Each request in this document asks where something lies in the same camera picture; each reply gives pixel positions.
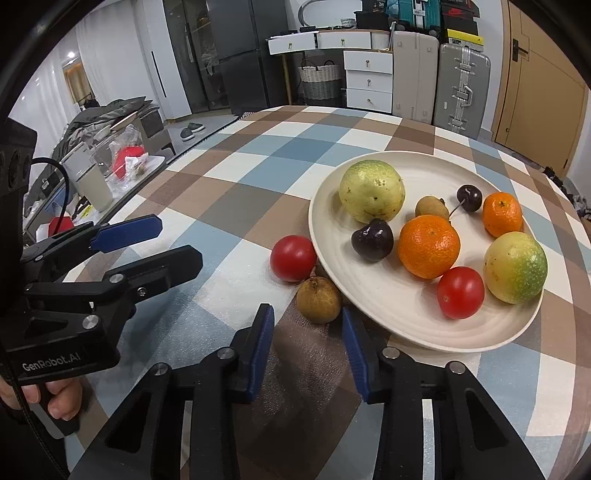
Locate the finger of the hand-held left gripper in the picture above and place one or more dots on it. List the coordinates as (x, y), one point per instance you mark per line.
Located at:
(171, 265)
(129, 233)

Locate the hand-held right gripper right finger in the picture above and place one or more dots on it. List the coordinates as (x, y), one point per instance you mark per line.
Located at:
(358, 360)

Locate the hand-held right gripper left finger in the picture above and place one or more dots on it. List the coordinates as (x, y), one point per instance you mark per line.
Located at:
(259, 355)

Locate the brown longan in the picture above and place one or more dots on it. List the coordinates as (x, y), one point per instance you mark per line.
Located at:
(318, 300)
(431, 208)

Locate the cream round plate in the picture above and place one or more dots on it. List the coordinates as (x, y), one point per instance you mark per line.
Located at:
(406, 304)

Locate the red cherry tomato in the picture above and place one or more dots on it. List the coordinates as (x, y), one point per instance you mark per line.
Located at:
(461, 293)
(293, 258)

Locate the dark purple plum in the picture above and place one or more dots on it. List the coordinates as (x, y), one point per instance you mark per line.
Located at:
(372, 240)

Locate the large orange tangerine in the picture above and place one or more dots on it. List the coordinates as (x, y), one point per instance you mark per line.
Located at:
(429, 247)

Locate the pale yellow-green passion fruit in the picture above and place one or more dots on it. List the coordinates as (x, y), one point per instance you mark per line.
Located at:
(371, 190)

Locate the green speckled passion fruit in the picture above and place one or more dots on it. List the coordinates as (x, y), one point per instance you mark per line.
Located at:
(515, 267)

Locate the dark red cherry with stem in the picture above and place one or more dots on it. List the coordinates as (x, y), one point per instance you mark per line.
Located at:
(469, 199)

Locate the small orange tangerine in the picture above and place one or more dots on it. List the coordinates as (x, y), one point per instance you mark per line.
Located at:
(502, 214)

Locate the person's left forearm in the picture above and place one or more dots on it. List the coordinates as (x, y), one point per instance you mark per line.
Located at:
(18, 452)

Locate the person's left hand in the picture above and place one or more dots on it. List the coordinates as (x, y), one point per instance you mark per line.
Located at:
(64, 404)

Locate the clear plastic bag with red item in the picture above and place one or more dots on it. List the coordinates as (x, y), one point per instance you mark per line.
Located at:
(124, 157)

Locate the pair of grey slippers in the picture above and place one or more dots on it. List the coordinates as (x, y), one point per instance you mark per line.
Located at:
(191, 131)

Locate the pile of grey clothes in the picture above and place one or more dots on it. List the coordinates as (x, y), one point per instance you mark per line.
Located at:
(111, 113)

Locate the white wardrobe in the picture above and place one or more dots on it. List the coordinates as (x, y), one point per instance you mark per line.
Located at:
(171, 92)

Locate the white curtain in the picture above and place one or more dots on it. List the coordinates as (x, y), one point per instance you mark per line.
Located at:
(51, 92)

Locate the glass door cabinet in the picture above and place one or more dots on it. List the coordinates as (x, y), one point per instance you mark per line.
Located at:
(184, 55)

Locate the dark grey refrigerator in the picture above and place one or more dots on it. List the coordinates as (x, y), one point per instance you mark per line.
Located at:
(240, 55)

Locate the woven laundry basket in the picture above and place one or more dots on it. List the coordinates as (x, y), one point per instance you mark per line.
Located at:
(319, 83)

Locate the white desk with drawers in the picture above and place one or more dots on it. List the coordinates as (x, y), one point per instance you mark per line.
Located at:
(367, 81)

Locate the curved grey tube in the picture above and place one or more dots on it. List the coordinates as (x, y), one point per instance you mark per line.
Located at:
(302, 14)

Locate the silver suitcase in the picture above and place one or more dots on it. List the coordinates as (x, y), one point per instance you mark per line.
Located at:
(461, 92)

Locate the beige suitcase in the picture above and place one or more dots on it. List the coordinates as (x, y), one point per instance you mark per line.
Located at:
(415, 78)

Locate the black storage bin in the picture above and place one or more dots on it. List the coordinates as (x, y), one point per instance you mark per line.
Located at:
(371, 21)

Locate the wooden door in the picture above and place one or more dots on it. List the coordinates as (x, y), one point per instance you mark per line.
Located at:
(540, 92)

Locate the yellow and black box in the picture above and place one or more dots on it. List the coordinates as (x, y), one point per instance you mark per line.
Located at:
(464, 39)

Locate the teal suitcase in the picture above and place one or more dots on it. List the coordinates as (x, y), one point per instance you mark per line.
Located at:
(413, 14)

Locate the black shoebox with red logo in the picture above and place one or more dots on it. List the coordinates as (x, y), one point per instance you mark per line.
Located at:
(459, 14)

